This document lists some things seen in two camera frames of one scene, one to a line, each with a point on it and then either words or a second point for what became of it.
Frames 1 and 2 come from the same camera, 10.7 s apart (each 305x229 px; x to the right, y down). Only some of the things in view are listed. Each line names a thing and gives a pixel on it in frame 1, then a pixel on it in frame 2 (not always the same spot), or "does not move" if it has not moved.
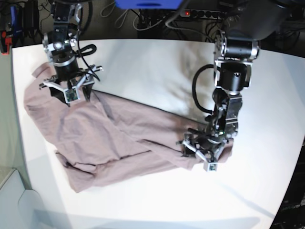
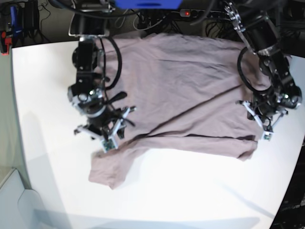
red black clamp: [5, 43] does not move
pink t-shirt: [103, 137] to [189, 95]
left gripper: [209, 147] to [264, 105]
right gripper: [68, 90] to [112, 121]
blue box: [171, 4] does not move
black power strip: [208, 14] does not move
